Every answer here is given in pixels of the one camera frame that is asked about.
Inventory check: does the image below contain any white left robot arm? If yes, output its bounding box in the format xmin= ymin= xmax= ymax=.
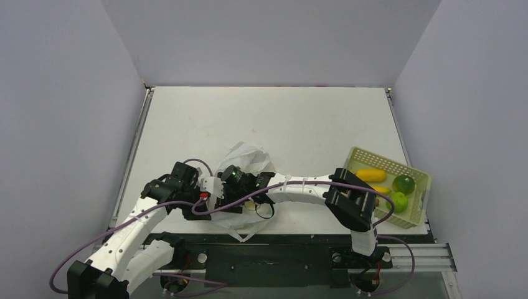
xmin=67 ymin=162 xmax=201 ymax=298

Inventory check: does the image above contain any white plastic bag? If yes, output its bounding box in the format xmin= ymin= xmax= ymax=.
xmin=211 ymin=141 xmax=274 ymax=243

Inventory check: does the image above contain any yellow fake mango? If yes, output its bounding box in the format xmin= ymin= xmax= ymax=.
xmin=355 ymin=169 xmax=387 ymax=183

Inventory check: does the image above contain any green fake apple in basket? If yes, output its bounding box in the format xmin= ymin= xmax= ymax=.
xmin=389 ymin=192 xmax=408 ymax=214

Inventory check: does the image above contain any yellow-green perforated plastic basket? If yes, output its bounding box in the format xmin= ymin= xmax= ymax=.
xmin=346 ymin=147 xmax=432 ymax=229

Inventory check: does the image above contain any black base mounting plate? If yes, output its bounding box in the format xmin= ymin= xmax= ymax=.
xmin=128 ymin=233 xmax=393 ymax=288

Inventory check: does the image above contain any green halved fake fruit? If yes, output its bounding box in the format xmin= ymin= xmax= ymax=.
xmin=392 ymin=175 xmax=416 ymax=195

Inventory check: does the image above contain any yellow fake banana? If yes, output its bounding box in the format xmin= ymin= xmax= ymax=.
xmin=372 ymin=186 xmax=392 ymax=195

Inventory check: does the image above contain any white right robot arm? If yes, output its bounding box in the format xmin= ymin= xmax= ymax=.
xmin=202 ymin=165 xmax=377 ymax=266

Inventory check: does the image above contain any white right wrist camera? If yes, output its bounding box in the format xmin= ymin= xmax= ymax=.
xmin=199 ymin=176 xmax=224 ymax=202

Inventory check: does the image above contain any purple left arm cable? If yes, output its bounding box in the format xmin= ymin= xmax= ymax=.
xmin=49 ymin=158 xmax=215 ymax=295

